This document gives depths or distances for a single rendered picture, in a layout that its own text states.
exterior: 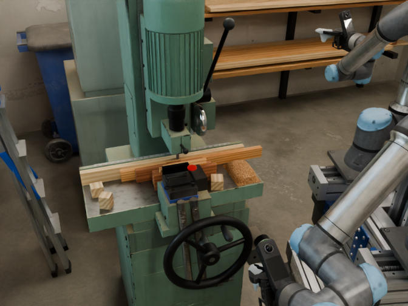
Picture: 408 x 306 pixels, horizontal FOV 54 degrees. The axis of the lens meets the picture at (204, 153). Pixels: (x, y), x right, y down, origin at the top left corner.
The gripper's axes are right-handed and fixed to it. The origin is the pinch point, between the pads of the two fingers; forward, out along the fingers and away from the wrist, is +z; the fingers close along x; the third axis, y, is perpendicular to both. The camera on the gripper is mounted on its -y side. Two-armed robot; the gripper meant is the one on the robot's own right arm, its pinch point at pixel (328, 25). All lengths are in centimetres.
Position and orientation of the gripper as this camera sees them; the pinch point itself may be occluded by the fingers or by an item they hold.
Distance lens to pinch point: 211.3
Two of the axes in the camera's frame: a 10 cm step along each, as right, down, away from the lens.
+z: -3.3, -5.0, 8.0
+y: 1.1, 8.2, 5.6
